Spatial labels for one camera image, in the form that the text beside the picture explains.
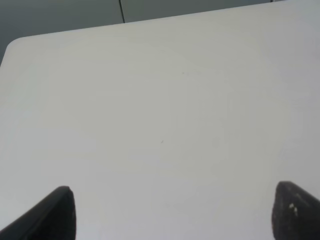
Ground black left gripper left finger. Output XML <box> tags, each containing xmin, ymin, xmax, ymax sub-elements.
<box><xmin>0</xmin><ymin>186</ymin><xmax>76</xmax><ymax>240</ymax></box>

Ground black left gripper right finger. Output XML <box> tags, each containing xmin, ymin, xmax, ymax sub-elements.
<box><xmin>271</xmin><ymin>181</ymin><xmax>320</xmax><ymax>240</ymax></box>

